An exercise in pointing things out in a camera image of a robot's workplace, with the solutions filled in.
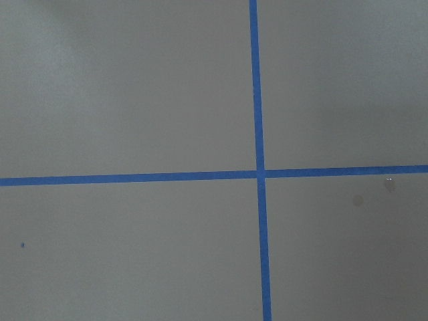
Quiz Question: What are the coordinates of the blue tape line horizontal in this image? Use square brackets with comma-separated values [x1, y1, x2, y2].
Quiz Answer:
[1, 165, 427, 187]

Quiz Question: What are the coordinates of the blue tape line vertical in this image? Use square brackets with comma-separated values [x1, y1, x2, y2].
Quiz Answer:
[249, 0, 272, 320]

